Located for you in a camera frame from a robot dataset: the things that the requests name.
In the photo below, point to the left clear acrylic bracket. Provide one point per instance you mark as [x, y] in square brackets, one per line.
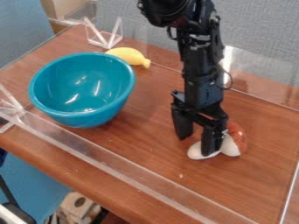
[11, 110]

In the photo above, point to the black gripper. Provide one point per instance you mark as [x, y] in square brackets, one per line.
[210, 117]

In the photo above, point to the clear acrylic triangular bracket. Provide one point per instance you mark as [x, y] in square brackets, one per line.
[102, 38]

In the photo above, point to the clear acrylic barrier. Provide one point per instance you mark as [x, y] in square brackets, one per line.
[161, 188]
[265, 67]

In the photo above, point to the yellow toy banana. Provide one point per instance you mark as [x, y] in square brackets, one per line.
[131, 56]

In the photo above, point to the white red toy mushroom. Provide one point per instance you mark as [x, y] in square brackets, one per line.
[234, 145]

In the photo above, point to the rear clear acrylic barrier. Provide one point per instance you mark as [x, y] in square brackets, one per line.
[265, 67]

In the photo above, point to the beige block with hole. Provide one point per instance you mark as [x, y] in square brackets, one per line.
[78, 209]

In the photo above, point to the blue plastic bowl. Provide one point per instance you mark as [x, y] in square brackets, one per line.
[82, 88]

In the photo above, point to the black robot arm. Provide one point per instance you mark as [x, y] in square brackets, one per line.
[193, 25]

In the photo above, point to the front clear acrylic barrier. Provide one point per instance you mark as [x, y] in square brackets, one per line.
[161, 188]

